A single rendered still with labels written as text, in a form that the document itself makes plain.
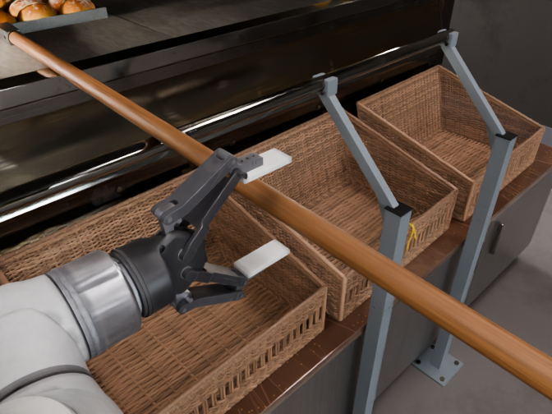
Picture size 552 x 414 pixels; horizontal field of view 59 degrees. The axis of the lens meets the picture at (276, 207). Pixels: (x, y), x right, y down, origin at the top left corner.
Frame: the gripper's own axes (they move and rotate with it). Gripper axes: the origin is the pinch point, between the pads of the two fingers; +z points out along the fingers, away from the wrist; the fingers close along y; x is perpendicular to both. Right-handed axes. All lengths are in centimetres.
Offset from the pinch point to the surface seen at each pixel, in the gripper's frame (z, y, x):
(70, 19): 17, 0, -100
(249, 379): 6, 56, -15
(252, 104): 20.1, 1.7, -28.4
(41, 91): -5, 3, -65
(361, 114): 96, 38, -61
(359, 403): 39, 91, -8
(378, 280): -1.0, 0.0, 16.3
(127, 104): -0.1, -1.7, -36.1
